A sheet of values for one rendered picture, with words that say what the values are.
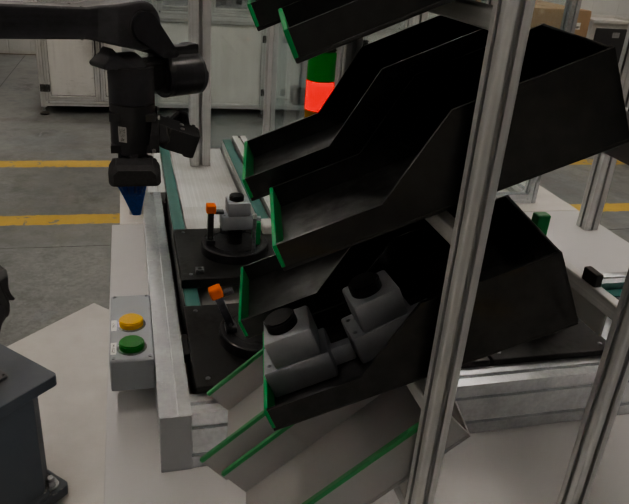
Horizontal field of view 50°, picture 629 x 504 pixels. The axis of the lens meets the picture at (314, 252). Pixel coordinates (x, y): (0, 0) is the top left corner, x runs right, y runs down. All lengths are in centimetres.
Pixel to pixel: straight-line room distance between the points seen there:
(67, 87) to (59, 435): 530
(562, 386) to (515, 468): 17
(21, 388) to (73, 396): 32
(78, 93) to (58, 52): 36
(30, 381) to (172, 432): 22
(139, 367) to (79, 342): 26
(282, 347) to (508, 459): 62
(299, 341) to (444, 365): 14
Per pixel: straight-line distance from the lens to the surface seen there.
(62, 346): 135
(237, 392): 93
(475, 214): 50
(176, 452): 104
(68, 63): 625
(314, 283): 77
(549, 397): 121
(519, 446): 119
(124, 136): 90
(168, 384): 105
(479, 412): 116
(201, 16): 203
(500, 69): 47
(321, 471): 76
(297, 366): 63
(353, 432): 76
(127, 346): 112
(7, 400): 90
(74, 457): 110
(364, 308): 61
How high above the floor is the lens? 159
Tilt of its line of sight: 25 degrees down
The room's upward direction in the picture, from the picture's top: 5 degrees clockwise
